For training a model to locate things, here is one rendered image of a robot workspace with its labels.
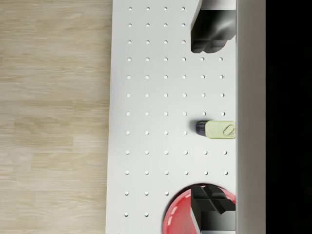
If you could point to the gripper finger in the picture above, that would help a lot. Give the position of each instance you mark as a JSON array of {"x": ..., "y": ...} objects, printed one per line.
[
  {"x": 212, "y": 29},
  {"x": 207, "y": 202}
]

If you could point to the red plate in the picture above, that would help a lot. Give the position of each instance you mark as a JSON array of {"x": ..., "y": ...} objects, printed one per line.
[{"x": 178, "y": 214}]

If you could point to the flat-sided can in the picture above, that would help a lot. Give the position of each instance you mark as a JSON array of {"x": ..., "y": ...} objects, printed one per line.
[{"x": 217, "y": 129}]

